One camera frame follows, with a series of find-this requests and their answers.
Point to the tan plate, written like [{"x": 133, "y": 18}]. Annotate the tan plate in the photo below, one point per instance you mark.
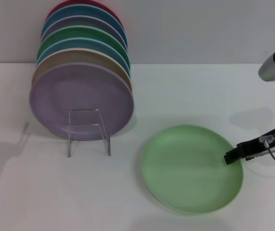
[{"x": 79, "y": 55}]

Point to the grey plate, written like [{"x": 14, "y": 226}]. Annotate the grey plate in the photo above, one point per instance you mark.
[{"x": 79, "y": 21}]

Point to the teal plate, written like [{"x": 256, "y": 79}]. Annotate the teal plate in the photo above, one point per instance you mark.
[{"x": 79, "y": 10}]

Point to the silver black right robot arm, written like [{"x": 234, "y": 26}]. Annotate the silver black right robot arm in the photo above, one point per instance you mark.
[{"x": 269, "y": 69}]

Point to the dark green plate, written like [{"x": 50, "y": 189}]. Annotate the dark green plate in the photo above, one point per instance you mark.
[{"x": 79, "y": 32}]

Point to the light blue plate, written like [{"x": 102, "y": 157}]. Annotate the light blue plate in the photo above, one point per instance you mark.
[{"x": 79, "y": 44}]

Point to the light green plate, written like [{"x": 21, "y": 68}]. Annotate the light green plate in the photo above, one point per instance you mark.
[{"x": 185, "y": 168}]

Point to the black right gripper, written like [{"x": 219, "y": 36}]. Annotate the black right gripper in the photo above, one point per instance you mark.
[{"x": 253, "y": 144}]

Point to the red plate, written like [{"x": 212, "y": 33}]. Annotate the red plate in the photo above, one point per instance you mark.
[{"x": 52, "y": 10}]

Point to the lavender plate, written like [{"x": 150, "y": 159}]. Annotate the lavender plate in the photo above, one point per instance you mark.
[{"x": 63, "y": 101}]

